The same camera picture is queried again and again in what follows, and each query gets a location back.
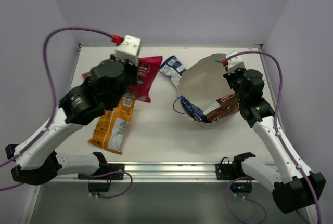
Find purple Fox's candy bag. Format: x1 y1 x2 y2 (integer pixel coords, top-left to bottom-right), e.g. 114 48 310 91
82 72 90 79

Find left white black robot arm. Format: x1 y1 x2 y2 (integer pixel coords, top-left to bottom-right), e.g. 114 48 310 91
5 55 140 185

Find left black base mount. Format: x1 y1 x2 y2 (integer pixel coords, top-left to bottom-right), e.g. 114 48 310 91
77 163 125 193

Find orange snack packet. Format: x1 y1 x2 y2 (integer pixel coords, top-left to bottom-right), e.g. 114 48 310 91
88 98 135 155

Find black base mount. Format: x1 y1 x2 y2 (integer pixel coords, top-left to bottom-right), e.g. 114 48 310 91
215 156 252 196
77 163 125 193

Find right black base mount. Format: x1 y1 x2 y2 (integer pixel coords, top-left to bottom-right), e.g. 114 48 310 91
215 156 252 196

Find dark blue snack packet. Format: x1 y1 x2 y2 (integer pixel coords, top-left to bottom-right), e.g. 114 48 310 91
180 97 209 123

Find purple cable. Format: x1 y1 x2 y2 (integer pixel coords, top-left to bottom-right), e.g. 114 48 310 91
225 50 323 224
0 26 122 192

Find blue white snack packet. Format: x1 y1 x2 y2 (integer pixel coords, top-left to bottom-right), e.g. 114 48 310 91
159 56 186 88

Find blue checkered paper bag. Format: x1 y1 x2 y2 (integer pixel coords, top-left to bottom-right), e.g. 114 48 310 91
173 53 239 128

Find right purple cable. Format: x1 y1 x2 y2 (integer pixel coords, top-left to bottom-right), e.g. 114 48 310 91
225 50 323 224

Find aluminium mounting rail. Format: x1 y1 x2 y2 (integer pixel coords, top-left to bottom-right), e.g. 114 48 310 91
33 162 276 183

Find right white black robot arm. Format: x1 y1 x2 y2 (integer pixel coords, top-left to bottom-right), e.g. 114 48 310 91
223 69 326 214

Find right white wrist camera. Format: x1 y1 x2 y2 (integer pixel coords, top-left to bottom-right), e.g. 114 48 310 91
222 51 245 74

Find brown chocolate snack packet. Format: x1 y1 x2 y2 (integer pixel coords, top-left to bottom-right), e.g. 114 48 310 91
203 93 239 123

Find pink snack packet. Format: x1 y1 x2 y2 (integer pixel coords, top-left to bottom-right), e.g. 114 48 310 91
124 56 163 103

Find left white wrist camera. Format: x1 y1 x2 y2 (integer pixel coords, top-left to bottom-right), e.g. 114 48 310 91
112 35 142 66

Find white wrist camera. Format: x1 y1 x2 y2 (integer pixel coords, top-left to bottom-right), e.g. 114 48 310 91
222 51 245 74
112 35 142 66

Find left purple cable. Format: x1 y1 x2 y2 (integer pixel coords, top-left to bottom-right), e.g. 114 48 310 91
0 26 122 192

